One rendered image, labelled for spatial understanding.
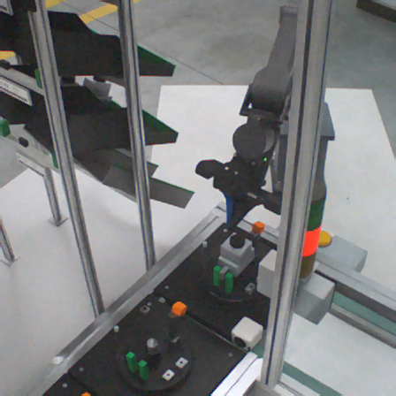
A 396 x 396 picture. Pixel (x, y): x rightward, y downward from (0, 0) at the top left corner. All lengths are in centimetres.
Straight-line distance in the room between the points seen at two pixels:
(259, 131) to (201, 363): 45
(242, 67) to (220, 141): 202
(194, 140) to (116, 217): 36
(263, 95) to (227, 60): 280
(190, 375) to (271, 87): 54
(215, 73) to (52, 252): 237
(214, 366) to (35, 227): 66
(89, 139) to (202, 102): 89
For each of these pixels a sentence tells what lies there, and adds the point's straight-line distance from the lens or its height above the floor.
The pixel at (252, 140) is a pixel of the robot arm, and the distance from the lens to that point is 99.
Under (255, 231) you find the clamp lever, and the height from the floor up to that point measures 106.
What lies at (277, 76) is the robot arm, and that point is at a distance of 108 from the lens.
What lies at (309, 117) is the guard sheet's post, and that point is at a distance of 69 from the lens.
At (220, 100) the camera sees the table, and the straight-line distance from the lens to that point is 195.
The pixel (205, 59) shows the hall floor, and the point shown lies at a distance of 385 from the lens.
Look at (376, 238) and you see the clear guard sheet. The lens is 76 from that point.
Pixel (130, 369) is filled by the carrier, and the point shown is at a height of 100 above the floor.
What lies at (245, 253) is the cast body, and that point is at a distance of 119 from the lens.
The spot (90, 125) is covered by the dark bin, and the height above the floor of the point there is 133.
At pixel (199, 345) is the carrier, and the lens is 118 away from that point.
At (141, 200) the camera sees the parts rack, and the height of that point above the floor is 112.
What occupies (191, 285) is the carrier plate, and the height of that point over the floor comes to 97.
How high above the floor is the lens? 196
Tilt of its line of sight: 44 degrees down
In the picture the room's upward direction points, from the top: 2 degrees counter-clockwise
